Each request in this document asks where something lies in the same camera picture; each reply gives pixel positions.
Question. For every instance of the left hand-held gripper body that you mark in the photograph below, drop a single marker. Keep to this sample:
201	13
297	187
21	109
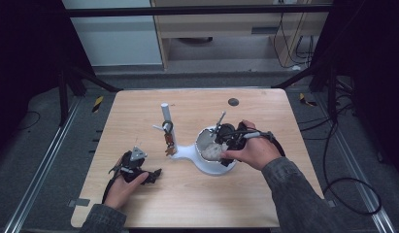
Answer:
132	170

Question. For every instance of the black curtain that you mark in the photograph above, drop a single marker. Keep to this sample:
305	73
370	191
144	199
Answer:
25	64
375	64

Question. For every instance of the white cabinet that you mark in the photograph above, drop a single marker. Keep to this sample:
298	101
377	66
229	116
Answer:
116	35

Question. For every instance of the metal floor rail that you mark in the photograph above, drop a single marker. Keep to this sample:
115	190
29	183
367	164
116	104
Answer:
41	168
359	168

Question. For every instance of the white bowl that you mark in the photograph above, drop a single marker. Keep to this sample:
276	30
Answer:
205	137

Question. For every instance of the person's right hand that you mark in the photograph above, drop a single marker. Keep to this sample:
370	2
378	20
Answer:
257	152

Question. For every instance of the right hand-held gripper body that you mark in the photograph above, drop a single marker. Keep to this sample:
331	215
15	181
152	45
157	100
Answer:
231	136

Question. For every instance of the white stand with post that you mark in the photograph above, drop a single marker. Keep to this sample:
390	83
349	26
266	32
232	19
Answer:
187	152

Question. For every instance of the yellow tool on floor right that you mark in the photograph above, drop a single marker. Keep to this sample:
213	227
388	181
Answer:
307	100

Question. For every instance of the yellow tool on floor left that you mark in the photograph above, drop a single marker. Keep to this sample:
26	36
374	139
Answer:
97	104

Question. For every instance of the person's left hand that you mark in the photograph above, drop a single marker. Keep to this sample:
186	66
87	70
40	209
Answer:
122	192

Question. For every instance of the black metal stand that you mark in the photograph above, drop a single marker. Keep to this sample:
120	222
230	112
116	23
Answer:
331	93
63	97

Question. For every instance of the grey patterned pouch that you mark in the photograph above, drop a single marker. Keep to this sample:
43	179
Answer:
212	151

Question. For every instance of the yellow tool on floor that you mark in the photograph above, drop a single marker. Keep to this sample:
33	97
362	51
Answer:
97	104
307	100

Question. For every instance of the light wooden desk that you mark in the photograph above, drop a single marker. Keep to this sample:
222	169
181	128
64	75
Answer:
219	24

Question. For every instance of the grey tape piece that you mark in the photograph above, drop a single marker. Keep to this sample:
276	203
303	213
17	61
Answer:
331	203
79	202

